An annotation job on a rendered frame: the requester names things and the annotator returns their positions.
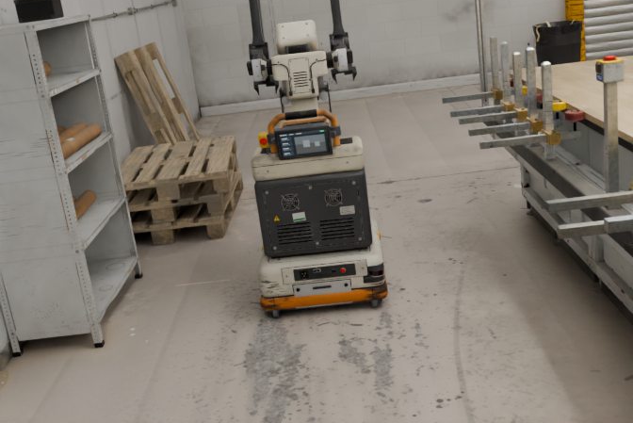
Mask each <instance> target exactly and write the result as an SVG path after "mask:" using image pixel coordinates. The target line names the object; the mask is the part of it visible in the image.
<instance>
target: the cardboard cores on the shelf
mask: <svg viewBox="0 0 633 423"><path fill-rule="evenodd" d="M43 65H44V70H45V73H46V76H48V75H49V74H50V73H51V66H50V64H49V63H48V62H46V61H43ZM57 132H58V136H59V141H60V145H61V150H62V153H63V158H64V160H65V159H66V158H68V157H69V156H71V155H72V154H74V153H75V152H77V151H78V150H80V149H81V148H83V147H84V146H86V145H87V144H88V143H90V142H91V141H93V140H94V139H96V138H98V137H99V136H100V135H101V133H102V129H101V127H100V126H99V125H98V124H96V123H93V124H91V125H89V126H87V125H86V124H84V123H83V122H79V123H77V124H75V125H74V126H72V127H70V128H69V129H66V128H65V127H63V126H58V127H57ZM72 197H73V205H74V210H75V214H76V218H77V220H79V219H80V217H81V216H82V215H83V214H84V213H85V212H86V211H87V210H88V208H89V207H90V206H91V205H92V204H93V203H94V201H95V200H96V194H95V193H94V192H93V191H91V190H87V191H85V192H84V193H83V194H82V195H81V196H80V197H79V198H78V199H77V200H76V199H75V197H74V196H73V195H72Z"/></svg>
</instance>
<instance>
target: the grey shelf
mask: <svg viewBox="0 0 633 423"><path fill-rule="evenodd" d="M84 21H85V24H86V28H85V24H84ZM88 23H89V24H88ZM86 29H87V32H86ZM87 33H88V36H87ZM88 38H89V41H88ZM91 38H92V39H91ZM31 45H32V46H33V47H31ZM37 45H38V46H37ZM92 45H93V46H92ZM27 46H28V50H29V54H28V50H27ZM89 48H90V50H89ZM93 49H94V50H93ZM32 50H33V51H34V52H32ZM90 52H91V55H90ZM94 53H95V54H94ZM29 55H30V58H31V63H32V67H33V72H34V75H35V80H36V84H37V85H36V84H35V80H34V75H33V72H32V67H31V63H30V58H29ZM33 55H35V56H33ZM94 56H95V57H94ZM41 57H42V59H41ZM91 57H92V60H91ZM34 59H36V60H34ZM95 59H96V60H95ZM43 61H46V62H48V63H49V64H50V66H51V73H50V74H49V75H48V76H45V72H44V68H43V64H42V62H43ZM92 61H93V65H92ZM96 63H97V64H96ZM35 64H37V65H35ZM93 66H94V69H93ZM97 67H98V68H97ZM98 74H99V75H98ZM95 75H96V79H95ZM99 77H100V78H99ZM39 78H40V79H39ZM46 78H47V81H46ZM96 80H97V84H96ZM100 81H101V82H100ZM40 82H41V83H40ZM97 85H98V89H97ZM100 85H102V86H100ZM98 90H99V93H98ZM99 94H100V98H99ZM103 95H104V96H103ZM100 99H101V103H100ZM103 99H104V100H103ZM101 104H102V107H101ZM102 109H103V112H102ZM103 113H104V117H105V122H104V117H103ZM79 122H83V123H84V124H86V125H87V126H89V125H91V124H93V123H96V124H98V125H99V126H100V127H101V129H102V133H101V135H100V136H99V137H98V138H96V139H94V140H93V141H91V142H90V143H88V144H87V145H86V146H84V147H83V148H81V149H80V150H78V151H77V152H75V153H74V154H72V155H71V156H69V157H68V158H66V159H65V160H64V158H63V153H62V150H61V145H60V141H59V136H58V132H57V127H58V126H63V127H65V128H66V129H69V128H70V127H72V126H74V125H75V124H77V123H79ZM108 126H109V127H108ZM45 129H46V130H47V135H48V138H49V143H50V147H51V152H52V155H51V152H50V147H49V143H48V138H47V135H46V130H45ZM109 130H110V131H109ZM50 131H52V132H50ZM51 135H52V137H51ZM52 139H53V140H52ZM111 140H112V141H111ZM108 141H109V145H110V150H111V154H110V150H109V145H108ZM53 143H54V144H55V145H53ZM112 143H113V145H112ZM113 147H114V148H113ZM54 148H55V149H54ZM113 151H114V152H113ZM55 153H56V154H55ZM111 155H112V158H111ZM52 156H53V160H54V164H55V165H54V164H53V160H52ZM115 157H116V158H115ZM112 159H113V163H112ZM57 161H58V162H57ZM113 164H114V168H113ZM116 164H117V165H116ZM114 169H115V172H114ZM115 173H116V177H115ZM119 177H120V178H119ZM116 178H117V182H116ZM117 183H118V186H117ZM118 188H119V191H118ZM87 190H91V191H93V192H94V193H95V194H96V200H95V201H94V203H93V204H92V205H91V206H90V207H89V208H88V210H87V211H86V212H85V213H84V214H83V215H82V216H81V217H80V219H79V220H77V218H76V214H75V210H74V205H73V197H72V195H73V196H74V197H75V199H76V200H77V199H78V198H79V197H80V196H81V195H82V194H83V193H84V192H85V191H87ZM119 192H120V195H119ZM59 193H60V194H61V198H62V202H61V198H60V194H59ZM64 194H65V195H64ZM122 194H123V195H122ZM65 199H66V200H65ZM62 203H63V206H64V211H65V215H66V219H65V215H64V211H63V206H62ZM67 206H68V208H67ZM125 210H126V211H125ZM68 211H69V212H68ZM122 211H123V214H122ZM126 213H127V214H126ZM69 215H70V216H69ZM123 216H124V219H123ZM70 219H71V220H70ZM66 220H67V223H68V227H67V223H66ZM124 221H125V224H124ZM128 223H129V224H128ZM125 225H126V229H125ZM128 226H130V227H128ZM68 228H69V231H68ZM129 229H130V230H129ZM126 230H127V233H126ZM130 233H131V234H130ZM127 235H128V238H127ZM131 238H132V239H131ZM128 239H129V243H128ZM132 242H133V243H132ZM129 244H130V248H129ZM132 245H133V246H132ZM130 249H131V252H130ZM131 253H132V256H131ZM133 268H135V273H136V274H135V279H141V278H142V276H143V275H142V272H141V269H140V264H139V260H138V251H137V246H136V241H135V237H134V232H133V227H132V222H131V218H130V213H129V208H128V203H127V199H126V194H125V189H124V184H123V180H122V171H121V166H120V161H119V156H118V151H117V146H116V141H115V137H114V132H113V127H112V122H111V118H110V113H109V108H108V103H107V99H106V90H105V85H104V80H103V76H102V70H101V66H100V61H99V57H98V52H97V47H96V42H95V38H94V33H93V28H92V23H91V18H90V14H83V15H76V16H69V17H62V18H57V19H51V20H43V21H36V22H28V23H21V24H20V23H17V24H5V25H0V302H1V306H2V310H3V314H4V318H5V322H6V325H7V329H8V336H9V339H10V343H11V346H12V350H13V353H12V355H13V357H18V356H22V354H23V353H24V350H23V349H20V347H19V343H18V339H19V341H24V340H32V339H40V338H48V337H57V336H65V335H73V334H89V333H90V329H91V333H92V337H93V342H94V347H95V348H100V347H103V346H104V344H105V340H104V339H103V335H102V330H101V326H100V322H101V320H102V318H103V316H104V315H105V312H106V308H107V306H108V305H109V304H110V303H111V302H112V301H113V300H114V299H115V297H116V296H117V295H118V293H119V291H120V290H121V288H122V286H123V284H124V283H125V281H126V279H127V278H128V276H129V275H130V273H131V271H132V270H133ZM94 328H95V329H94ZM95 332H96V333H95ZM95 335H97V336H95ZM17 336H18V339H17ZM96 339H97V340H96ZM14 341H15V342H14ZM15 345H16V346H15Z"/></svg>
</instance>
